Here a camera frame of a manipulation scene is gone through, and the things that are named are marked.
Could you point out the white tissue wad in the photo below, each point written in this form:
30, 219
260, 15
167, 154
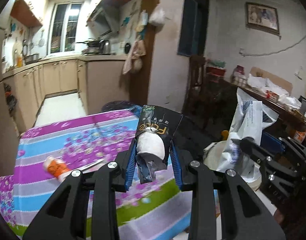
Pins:
149, 142

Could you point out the floral purple blue tablecloth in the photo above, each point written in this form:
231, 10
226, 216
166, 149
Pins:
157, 210

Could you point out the orange white paper package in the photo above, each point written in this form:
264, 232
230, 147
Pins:
57, 168

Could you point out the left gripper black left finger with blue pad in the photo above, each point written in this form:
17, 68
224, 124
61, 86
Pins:
64, 215

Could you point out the white blue plastic mailer bag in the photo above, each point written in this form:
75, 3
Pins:
250, 118

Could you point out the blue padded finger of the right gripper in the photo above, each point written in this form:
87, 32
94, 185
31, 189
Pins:
271, 144

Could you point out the hanging pink cloth bags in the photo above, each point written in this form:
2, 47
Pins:
133, 63

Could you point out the framed wall picture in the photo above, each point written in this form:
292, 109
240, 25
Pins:
262, 17

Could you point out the steel kettle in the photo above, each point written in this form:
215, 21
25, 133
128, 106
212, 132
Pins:
104, 47

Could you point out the kitchen window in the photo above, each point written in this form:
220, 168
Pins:
63, 30

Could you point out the dark wooden chair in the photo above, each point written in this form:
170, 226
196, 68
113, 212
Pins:
209, 95

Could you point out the beige kitchen cabinets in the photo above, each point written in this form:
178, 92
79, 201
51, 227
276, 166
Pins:
97, 79

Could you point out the black Force snack packet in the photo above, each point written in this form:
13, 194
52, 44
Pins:
156, 128

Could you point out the blue black garbage bag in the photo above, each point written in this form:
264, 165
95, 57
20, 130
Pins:
119, 105

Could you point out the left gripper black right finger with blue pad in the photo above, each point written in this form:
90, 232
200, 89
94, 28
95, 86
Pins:
243, 214

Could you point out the dark wooden dining table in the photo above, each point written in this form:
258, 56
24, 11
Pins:
288, 121

